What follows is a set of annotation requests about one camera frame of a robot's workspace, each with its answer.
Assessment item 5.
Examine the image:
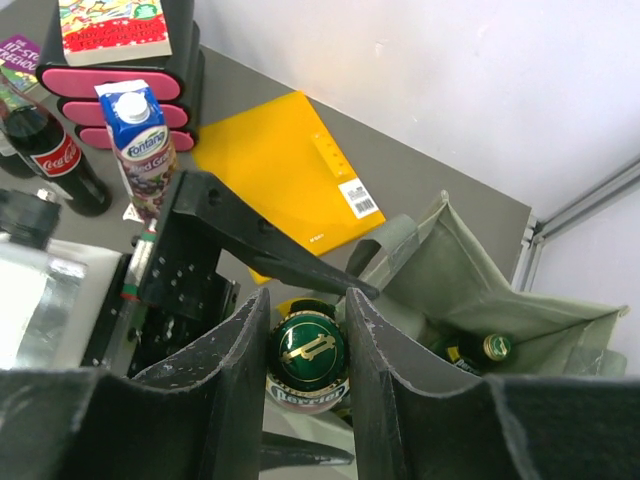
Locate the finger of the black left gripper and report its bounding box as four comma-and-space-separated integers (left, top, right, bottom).
260, 432, 355, 470

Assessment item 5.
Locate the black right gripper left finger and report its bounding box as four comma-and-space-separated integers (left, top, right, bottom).
1, 289, 270, 479

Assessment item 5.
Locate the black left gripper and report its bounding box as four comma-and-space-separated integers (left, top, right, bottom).
82, 170, 379, 378

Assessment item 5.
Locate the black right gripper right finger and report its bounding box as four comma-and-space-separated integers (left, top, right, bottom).
345, 288, 639, 479

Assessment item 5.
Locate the green perrier bottle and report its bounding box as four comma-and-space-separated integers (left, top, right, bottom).
431, 332, 512, 376
266, 298, 350, 415

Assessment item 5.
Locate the grape juice carton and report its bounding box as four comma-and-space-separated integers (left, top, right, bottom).
95, 80, 178, 222

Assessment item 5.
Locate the green canvas bag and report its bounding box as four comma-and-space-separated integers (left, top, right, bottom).
262, 189, 630, 480

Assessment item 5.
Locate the cola bottle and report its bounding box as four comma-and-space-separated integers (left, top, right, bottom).
1, 73, 35, 179
1, 77, 112, 217

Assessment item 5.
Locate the yellow plastic folder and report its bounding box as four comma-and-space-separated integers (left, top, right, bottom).
192, 91, 386, 256

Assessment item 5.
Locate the black pink drawer unit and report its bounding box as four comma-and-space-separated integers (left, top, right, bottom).
36, 1, 205, 152

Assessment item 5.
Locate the red treehouse book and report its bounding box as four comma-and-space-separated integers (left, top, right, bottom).
58, 0, 172, 67

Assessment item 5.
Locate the purple treehouse book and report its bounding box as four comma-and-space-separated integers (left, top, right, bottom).
1, 34, 49, 101

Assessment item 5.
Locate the aluminium frame post right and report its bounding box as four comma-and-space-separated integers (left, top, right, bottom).
511, 156, 639, 291

